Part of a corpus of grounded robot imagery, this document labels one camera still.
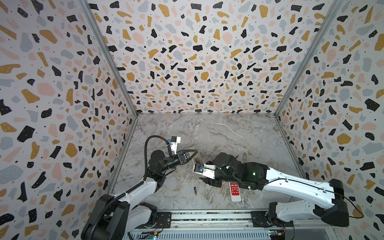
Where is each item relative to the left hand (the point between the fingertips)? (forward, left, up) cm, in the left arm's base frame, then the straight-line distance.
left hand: (197, 152), depth 72 cm
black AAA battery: (-11, +1, -24) cm, 27 cm away
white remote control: (-2, 0, -4) cm, 4 cm away
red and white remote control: (-12, -21, -22) cm, 32 cm away
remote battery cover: (+10, -31, -24) cm, 40 cm away
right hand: (-9, -1, 0) cm, 9 cm away
